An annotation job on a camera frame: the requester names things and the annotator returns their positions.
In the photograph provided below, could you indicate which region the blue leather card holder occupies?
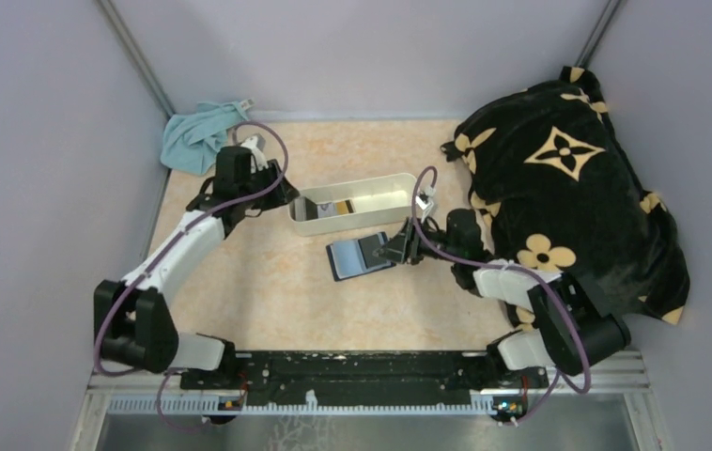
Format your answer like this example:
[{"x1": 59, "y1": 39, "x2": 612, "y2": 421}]
[{"x1": 325, "y1": 238, "x2": 391, "y2": 282}]

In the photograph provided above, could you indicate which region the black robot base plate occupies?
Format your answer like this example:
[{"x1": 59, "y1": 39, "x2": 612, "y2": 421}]
[{"x1": 180, "y1": 350, "x2": 549, "y2": 408}]

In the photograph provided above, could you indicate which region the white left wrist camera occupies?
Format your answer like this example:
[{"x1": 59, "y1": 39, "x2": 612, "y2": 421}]
[{"x1": 239, "y1": 133, "x2": 268, "y2": 173}]

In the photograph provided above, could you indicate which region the white card in bin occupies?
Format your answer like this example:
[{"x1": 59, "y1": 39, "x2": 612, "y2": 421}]
[{"x1": 315, "y1": 202, "x2": 339, "y2": 219}]

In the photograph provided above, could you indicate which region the white oval plastic bin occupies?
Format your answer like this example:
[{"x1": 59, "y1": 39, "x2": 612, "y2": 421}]
[{"x1": 288, "y1": 173, "x2": 416, "y2": 236}]

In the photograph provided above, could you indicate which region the grey card in holder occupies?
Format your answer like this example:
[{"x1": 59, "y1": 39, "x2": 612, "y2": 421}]
[{"x1": 357, "y1": 232, "x2": 394, "y2": 272}]

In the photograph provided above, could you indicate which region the light blue cloth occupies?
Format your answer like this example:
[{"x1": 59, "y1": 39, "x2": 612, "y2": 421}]
[{"x1": 160, "y1": 98, "x2": 255, "y2": 176}]

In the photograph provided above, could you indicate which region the black gold patterned blanket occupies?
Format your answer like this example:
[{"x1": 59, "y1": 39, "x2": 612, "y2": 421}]
[{"x1": 441, "y1": 66, "x2": 690, "y2": 325}]

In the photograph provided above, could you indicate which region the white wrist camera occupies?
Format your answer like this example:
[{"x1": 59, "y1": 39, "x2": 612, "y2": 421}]
[
  {"x1": 239, "y1": 133, "x2": 268, "y2": 173},
  {"x1": 414, "y1": 186, "x2": 437, "y2": 221}
]

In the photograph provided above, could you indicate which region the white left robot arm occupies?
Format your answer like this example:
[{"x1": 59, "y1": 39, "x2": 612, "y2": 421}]
[{"x1": 93, "y1": 134, "x2": 299, "y2": 376}]

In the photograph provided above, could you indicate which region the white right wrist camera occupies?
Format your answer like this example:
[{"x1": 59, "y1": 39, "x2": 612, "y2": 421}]
[{"x1": 414, "y1": 186, "x2": 437, "y2": 221}]

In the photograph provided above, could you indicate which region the gold card in bin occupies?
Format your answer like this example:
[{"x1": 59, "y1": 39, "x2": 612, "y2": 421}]
[{"x1": 335, "y1": 199, "x2": 354, "y2": 215}]

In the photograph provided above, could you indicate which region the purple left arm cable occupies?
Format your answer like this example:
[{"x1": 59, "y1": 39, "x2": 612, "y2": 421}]
[{"x1": 93, "y1": 121, "x2": 290, "y2": 433}]

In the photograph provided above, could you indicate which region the aluminium frame rail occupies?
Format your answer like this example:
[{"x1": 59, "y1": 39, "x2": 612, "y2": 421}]
[{"x1": 86, "y1": 350, "x2": 651, "y2": 417}]

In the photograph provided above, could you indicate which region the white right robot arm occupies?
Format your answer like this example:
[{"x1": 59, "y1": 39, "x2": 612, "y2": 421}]
[{"x1": 373, "y1": 209, "x2": 631, "y2": 376}]

